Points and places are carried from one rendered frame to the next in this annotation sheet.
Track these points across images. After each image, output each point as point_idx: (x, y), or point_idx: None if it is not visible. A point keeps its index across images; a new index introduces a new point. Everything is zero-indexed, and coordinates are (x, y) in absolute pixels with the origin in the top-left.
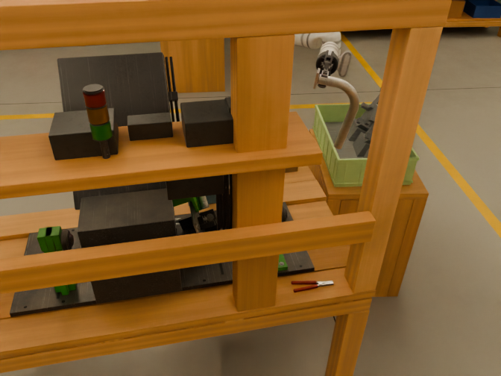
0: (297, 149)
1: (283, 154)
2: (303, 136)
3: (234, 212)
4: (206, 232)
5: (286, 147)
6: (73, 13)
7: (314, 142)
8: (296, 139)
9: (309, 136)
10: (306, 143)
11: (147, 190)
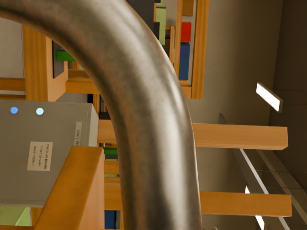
0: (101, 202)
1: (103, 225)
2: (92, 210)
3: None
4: None
5: (102, 229)
6: None
7: (97, 171)
8: (95, 220)
9: (93, 193)
10: (98, 190)
11: None
